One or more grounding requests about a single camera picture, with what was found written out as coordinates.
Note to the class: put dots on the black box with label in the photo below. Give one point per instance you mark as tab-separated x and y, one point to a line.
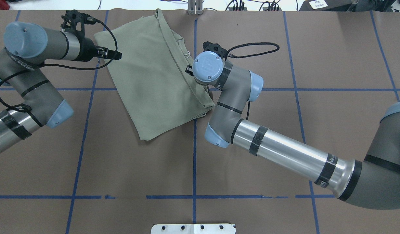
327	5

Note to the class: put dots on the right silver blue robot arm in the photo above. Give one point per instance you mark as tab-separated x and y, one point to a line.
373	183

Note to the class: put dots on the near small circuit board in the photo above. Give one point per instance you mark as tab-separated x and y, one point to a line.
270	6

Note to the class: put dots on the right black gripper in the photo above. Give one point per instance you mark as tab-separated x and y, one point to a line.
188	69

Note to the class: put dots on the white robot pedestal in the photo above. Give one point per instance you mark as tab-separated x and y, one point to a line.
218	228

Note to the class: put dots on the far small circuit board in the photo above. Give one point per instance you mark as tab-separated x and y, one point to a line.
236	5

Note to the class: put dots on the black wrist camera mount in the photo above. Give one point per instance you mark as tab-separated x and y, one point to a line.
74	21
216	48

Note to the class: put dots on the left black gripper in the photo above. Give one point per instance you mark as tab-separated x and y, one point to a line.
87	49

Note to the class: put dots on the olive green long-sleeve shirt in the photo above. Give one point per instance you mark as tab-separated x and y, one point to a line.
151	76

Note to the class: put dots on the small circuit board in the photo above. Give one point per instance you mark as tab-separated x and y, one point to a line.
270	6
236	5

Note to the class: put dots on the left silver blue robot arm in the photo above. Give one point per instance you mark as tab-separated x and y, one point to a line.
30	100

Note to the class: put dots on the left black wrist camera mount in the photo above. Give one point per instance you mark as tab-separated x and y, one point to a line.
74	21

